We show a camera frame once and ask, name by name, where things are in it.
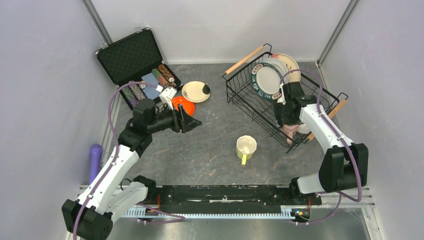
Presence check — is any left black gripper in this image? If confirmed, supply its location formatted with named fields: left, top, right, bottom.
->
left=147, top=102, right=202, bottom=134

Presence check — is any orange plate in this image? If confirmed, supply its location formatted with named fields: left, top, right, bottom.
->
left=171, top=96, right=195, bottom=116

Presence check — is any pink mug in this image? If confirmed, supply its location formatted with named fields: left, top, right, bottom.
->
left=280, top=124, right=300, bottom=145

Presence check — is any cream plate with black spot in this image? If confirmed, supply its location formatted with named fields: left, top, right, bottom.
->
left=181, top=81, right=211, bottom=103

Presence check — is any pink and cream plate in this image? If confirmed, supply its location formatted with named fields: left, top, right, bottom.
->
left=271, top=53, right=301, bottom=83

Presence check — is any white scalloped plate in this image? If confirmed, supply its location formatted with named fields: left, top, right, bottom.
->
left=260, top=57, right=288, bottom=86

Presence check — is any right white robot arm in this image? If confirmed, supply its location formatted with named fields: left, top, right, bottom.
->
left=274, top=82, right=369, bottom=204

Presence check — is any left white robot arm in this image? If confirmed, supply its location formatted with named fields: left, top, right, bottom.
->
left=61, top=98, right=202, bottom=240

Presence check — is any blue card deck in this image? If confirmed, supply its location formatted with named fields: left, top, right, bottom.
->
left=141, top=73, right=164, bottom=100

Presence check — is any yellow green mug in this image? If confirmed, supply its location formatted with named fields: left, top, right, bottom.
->
left=235, top=135, right=257, bottom=166

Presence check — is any black poker chip case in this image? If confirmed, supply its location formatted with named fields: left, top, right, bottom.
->
left=95, top=27, right=183, bottom=91

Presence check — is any purple flashlight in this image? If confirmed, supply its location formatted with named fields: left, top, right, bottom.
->
left=88, top=144, right=103, bottom=185

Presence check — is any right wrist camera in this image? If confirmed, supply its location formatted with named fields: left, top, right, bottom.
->
left=277, top=83, right=286, bottom=105

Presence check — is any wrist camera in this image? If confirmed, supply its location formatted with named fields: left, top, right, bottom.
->
left=277, top=83, right=286, bottom=105
left=158, top=87, right=177, bottom=110

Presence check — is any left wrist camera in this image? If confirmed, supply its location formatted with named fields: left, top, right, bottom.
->
left=158, top=87, right=177, bottom=110

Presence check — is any black wire dish rack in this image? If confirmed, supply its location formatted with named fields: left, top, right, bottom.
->
left=222, top=43, right=349, bottom=155

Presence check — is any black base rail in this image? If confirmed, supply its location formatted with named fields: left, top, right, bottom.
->
left=132, top=175, right=323, bottom=220

